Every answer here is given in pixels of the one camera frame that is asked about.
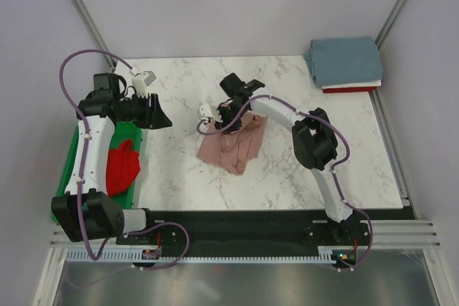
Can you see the pink printed t-shirt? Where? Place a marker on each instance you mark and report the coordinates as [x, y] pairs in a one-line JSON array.
[[233, 151]]

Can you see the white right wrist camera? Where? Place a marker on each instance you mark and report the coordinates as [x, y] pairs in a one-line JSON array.
[[209, 112]]

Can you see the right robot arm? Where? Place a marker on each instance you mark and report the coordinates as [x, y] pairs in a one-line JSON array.
[[317, 145]]

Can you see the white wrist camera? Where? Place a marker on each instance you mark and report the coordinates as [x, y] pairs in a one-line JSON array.
[[209, 112], [142, 81]]

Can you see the folded red t-shirt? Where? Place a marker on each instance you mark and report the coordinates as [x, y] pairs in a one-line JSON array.
[[339, 90]]

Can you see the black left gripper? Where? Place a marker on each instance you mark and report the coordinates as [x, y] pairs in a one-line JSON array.
[[153, 117]]

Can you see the folded blue t-shirt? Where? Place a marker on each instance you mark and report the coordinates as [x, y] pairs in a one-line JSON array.
[[342, 61]]

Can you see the left aluminium frame post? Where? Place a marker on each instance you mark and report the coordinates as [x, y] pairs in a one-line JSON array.
[[90, 24]]

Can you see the aluminium frame post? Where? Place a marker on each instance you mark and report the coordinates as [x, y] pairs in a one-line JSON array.
[[90, 24], [390, 21]]

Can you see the right aluminium frame post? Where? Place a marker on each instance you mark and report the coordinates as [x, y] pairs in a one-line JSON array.
[[390, 21]]

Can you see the white slotted cable duct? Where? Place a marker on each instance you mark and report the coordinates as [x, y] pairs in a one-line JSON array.
[[149, 256]]

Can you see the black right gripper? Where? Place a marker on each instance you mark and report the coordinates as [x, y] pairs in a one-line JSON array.
[[224, 124]]

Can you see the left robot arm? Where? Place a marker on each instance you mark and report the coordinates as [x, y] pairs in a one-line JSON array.
[[85, 210]]

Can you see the red crumpled t-shirt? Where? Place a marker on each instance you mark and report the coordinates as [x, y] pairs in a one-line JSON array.
[[123, 167]]

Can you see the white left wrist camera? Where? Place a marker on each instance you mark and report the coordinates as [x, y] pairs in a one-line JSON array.
[[142, 81]]

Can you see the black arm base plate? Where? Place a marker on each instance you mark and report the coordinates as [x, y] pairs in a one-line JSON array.
[[180, 217]]

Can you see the aluminium front rail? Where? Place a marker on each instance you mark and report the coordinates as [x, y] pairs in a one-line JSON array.
[[379, 233]]

